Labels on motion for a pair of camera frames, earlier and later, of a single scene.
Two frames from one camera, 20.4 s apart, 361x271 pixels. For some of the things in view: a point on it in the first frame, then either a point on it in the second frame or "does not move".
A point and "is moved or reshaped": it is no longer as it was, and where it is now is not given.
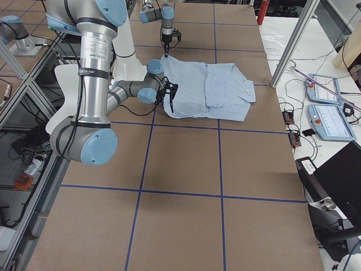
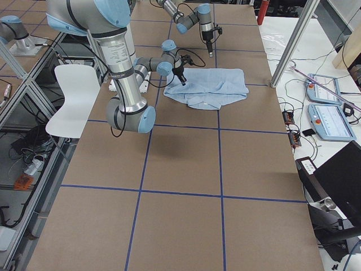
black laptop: (340, 176) does not move
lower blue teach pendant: (329, 123) does not move
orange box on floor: (22, 182) does not move
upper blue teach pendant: (315, 92) does not move
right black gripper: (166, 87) -> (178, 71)
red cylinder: (263, 9) does not move
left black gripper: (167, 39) -> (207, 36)
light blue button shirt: (216, 91) is moved or reshaped
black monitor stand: (330, 232) does not move
